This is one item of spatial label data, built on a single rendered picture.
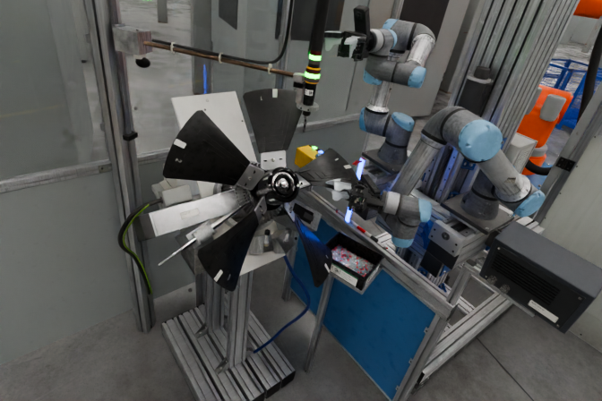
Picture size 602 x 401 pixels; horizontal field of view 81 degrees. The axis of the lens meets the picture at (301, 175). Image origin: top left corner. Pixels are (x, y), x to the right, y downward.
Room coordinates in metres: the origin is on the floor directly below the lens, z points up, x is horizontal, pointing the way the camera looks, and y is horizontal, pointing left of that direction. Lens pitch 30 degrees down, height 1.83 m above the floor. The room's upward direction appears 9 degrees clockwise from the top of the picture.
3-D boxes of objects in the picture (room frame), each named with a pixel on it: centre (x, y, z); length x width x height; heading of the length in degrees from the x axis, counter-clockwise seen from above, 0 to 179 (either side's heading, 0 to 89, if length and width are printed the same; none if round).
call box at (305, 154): (1.53, -0.05, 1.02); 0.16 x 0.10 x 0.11; 43
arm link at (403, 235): (1.03, -0.39, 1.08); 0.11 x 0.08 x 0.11; 21
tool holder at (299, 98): (1.07, 0.02, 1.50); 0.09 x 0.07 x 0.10; 78
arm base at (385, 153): (1.68, -0.45, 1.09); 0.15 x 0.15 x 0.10
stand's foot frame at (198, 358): (1.12, 0.25, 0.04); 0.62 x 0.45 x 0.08; 43
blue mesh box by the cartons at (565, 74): (6.89, -4.50, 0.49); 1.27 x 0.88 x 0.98; 118
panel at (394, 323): (1.24, -0.32, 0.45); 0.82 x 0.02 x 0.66; 43
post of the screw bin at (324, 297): (1.11, -0.19, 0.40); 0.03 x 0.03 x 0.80; 58
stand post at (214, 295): (1.22, 0.34, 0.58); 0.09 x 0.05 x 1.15; 133
